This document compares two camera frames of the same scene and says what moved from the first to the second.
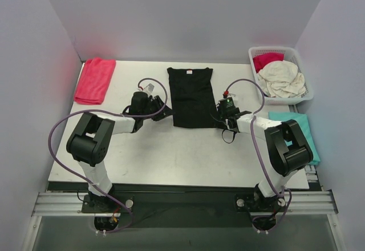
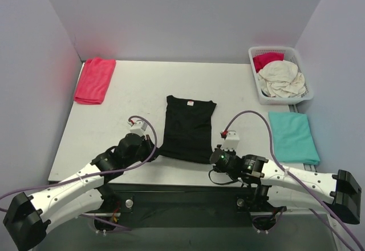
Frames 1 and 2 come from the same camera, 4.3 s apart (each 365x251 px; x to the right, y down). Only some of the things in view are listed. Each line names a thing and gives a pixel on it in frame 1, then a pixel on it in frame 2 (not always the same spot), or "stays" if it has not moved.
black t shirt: (193, 103) to (187, 132)
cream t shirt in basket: (280, 79) stays
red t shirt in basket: (260, 60) stays
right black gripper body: (223, 116) to (218, 154)
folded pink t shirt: (94, 80) stays
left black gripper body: (157, 107) to (149, 148)
